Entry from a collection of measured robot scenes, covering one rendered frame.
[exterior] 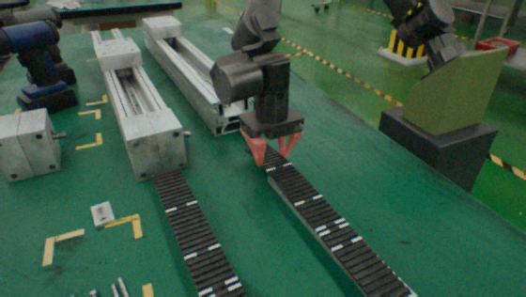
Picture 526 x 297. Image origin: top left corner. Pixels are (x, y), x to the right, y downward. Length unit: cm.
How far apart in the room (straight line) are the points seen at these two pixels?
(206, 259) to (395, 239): 29
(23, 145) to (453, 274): 74
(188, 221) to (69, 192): 27
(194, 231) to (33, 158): 38
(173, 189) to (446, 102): 60
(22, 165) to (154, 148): 26
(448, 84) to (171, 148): 59
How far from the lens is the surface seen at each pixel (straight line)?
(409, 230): 60
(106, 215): 62
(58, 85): 103
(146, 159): 66
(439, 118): 86
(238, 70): 50
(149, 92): 83
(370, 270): 48
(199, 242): 50
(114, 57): 100
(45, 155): 76
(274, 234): 55
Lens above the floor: 118
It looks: 33 degrees down
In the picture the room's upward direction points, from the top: straight up
